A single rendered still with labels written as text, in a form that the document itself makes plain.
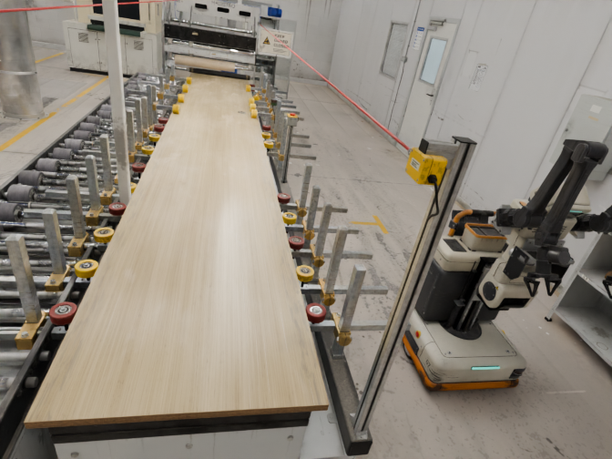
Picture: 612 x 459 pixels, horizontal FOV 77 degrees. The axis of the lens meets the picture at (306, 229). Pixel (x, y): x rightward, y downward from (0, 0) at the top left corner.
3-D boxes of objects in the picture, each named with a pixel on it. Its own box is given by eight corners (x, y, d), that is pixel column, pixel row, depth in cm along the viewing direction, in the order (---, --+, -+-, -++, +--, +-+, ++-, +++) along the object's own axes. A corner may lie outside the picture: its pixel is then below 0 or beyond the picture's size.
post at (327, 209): (314, 282, 203) (331, 201, 179) (315, 287, 200) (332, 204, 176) (308, 282, 202) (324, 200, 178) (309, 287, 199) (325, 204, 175)
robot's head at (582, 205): (525, 190, 189) (550, 178, 175) (561, 193, 194) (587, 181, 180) (531, 218, 185) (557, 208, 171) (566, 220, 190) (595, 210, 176)
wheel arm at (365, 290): (384, 291, 185) (386, 284, 183) (386, 296, 183) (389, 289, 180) (295, 290, 176) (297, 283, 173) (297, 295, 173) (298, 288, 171)
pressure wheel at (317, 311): (323, 337, 150) (329, 315, 145) (303, 338, 148) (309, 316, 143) (319, 322, 157) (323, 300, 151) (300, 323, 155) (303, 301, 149)
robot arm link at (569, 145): (587, 131, 152) (566, 128, 150) (613, 147, 142) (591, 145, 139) (528, 220, 179) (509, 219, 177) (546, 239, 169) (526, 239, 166)
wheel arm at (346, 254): (369, 257, 205) (371, 250, 203) (372, 260, 202) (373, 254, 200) (289, 254, 195) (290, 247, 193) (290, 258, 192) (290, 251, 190)
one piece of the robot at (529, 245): (496, 267, 201) (514, 231, 191) (540, 268, 208) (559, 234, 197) (515, 286, 188) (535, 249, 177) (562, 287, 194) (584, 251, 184)
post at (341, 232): (325, 312, 180) (346, 224, 157) (326, 318, 177) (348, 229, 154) (318, 312, 180) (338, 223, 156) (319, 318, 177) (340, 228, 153)
